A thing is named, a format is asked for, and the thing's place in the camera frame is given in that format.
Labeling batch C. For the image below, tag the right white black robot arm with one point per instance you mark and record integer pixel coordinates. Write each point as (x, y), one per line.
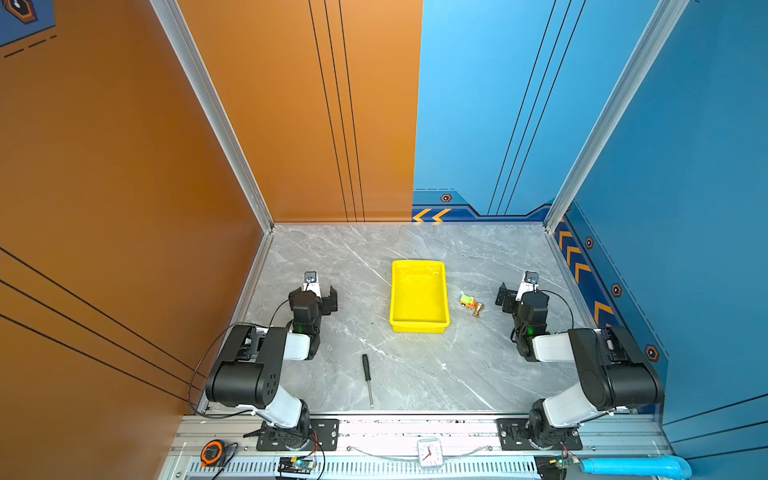
(613, 373)

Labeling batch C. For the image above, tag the small green orange toy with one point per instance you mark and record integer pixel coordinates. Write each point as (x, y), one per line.
(472, 304)

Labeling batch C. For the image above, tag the orange black tape measure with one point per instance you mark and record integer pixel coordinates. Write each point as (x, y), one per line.
(213, 453)

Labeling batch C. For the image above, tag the right small circuit board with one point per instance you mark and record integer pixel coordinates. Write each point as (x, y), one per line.
(555, 468)

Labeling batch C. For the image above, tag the black handled screwdriver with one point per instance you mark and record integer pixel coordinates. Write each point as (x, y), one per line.
(368, 378)

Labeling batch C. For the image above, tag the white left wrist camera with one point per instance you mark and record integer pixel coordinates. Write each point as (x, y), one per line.
(311, 283)

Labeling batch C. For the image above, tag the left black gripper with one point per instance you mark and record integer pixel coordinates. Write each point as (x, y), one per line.
(328, 303)

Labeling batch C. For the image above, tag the green circuit board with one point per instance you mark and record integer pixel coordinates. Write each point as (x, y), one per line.
(296, 468)

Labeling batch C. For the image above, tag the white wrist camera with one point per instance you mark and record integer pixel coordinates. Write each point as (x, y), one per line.
(311, 283)
(529, 281)

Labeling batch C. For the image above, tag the white slotted cable duct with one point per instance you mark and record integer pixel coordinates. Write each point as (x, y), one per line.
(515, 467)

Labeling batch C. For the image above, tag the yellow plastic bin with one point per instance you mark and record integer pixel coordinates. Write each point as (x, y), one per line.
(419, 297)

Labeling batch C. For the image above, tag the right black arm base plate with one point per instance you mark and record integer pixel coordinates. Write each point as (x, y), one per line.
(518, 434)

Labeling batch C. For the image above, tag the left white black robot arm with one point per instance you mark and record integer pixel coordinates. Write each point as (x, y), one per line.
(247, 371)

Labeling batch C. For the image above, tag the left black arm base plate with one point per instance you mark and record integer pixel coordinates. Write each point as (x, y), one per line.
(320, 433)

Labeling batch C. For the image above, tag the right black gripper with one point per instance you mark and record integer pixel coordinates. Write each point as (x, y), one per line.
(510, 299)

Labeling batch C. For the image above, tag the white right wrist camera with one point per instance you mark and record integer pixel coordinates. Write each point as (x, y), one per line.
(529, 281)

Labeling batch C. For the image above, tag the small white clock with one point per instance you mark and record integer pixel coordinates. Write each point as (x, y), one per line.
(430, 453)

